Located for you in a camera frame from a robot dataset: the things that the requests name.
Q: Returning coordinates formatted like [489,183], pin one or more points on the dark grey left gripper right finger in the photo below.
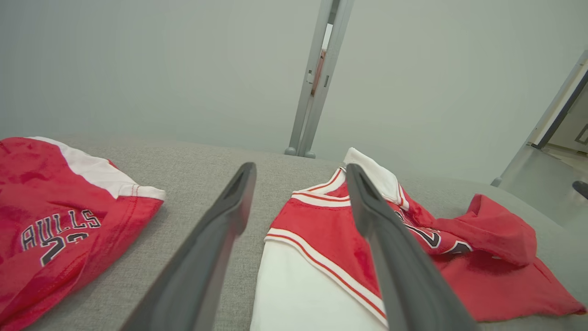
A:
[399,266]

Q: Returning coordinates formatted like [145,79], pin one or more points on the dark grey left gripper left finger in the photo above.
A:
[216,248]

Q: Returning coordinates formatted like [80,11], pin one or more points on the red white striped shorts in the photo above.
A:
[321,230]

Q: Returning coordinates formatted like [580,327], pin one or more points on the red Bulls print garment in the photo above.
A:
[69,193]

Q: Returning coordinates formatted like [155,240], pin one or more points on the grey fabric sofa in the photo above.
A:
[193,174]

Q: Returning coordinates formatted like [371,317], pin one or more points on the grey partition post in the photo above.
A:
[304,105]
[317,115]

